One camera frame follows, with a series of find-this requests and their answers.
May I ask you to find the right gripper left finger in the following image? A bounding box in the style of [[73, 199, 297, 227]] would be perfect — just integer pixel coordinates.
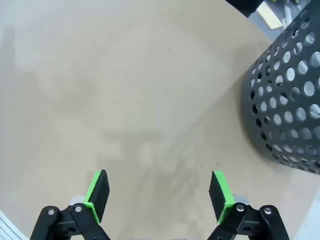
[[29, 169, 112, 240]]

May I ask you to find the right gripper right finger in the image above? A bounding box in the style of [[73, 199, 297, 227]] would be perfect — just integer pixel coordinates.
[[208, 170, 291, 240]]

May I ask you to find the aluminium slotted mounting plate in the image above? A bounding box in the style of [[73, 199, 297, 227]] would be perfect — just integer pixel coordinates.
[[0, 209, 29, 240]]

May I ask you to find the black perforated plastic basket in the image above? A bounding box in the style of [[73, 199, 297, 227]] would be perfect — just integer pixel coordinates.
[[240, 1, 320, 175]]

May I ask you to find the flat cardboard box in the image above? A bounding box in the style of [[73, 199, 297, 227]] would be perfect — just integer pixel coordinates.
[[256, 1, 284, 30]]

